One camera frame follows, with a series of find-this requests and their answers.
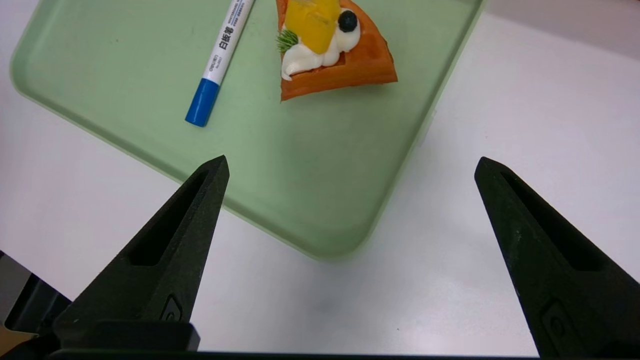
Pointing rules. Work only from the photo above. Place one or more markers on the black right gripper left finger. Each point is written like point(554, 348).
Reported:
point(165, 260)

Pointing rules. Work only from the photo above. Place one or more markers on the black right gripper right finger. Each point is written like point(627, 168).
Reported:
point(565, 280)

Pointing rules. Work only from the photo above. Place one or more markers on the white whiteboard marker blue cap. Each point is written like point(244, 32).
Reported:
point(225, 45)

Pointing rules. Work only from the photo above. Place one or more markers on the toy waffle with fruit cream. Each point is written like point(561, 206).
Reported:
point(360, 65)

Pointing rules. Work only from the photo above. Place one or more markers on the light green plastic tray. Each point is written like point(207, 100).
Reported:
point(300, 175)

